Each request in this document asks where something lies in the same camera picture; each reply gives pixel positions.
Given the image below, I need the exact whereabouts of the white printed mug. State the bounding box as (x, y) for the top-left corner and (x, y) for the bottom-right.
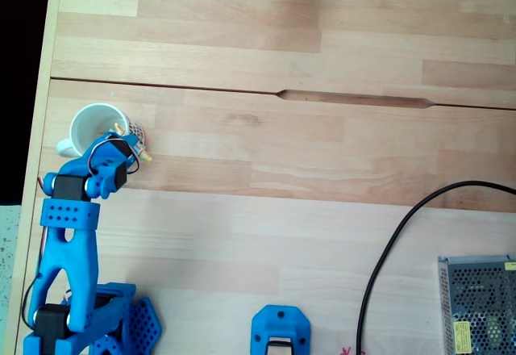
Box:
(55, 102), (149, 169)

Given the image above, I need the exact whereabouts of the pale wooden board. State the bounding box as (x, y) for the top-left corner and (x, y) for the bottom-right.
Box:
(68, 186), (516, 355)

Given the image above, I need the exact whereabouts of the perforated metal power supply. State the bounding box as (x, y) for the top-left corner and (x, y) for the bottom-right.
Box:
(438, 253), (516, 355)

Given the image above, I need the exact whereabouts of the blue post base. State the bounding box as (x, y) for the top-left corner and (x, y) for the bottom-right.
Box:
(250, 304), (312, 355)

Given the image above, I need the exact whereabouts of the wooden post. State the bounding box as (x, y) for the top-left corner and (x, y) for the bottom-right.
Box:
(267, 336), (294, 355)

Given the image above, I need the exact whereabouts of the thick black cable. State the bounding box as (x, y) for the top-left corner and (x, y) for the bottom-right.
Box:
(356, 180), (516, 355)

